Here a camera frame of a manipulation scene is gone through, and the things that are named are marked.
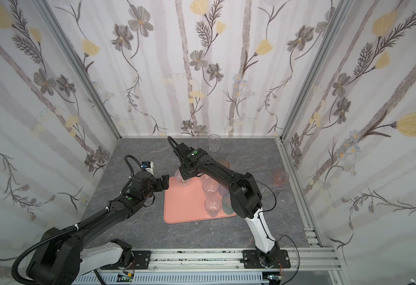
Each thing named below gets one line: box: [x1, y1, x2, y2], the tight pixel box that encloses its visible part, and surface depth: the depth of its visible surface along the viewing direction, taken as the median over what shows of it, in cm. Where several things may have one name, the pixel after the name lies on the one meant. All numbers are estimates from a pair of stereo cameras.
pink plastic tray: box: [163, 175, 237, 224], surface depth 91 cm
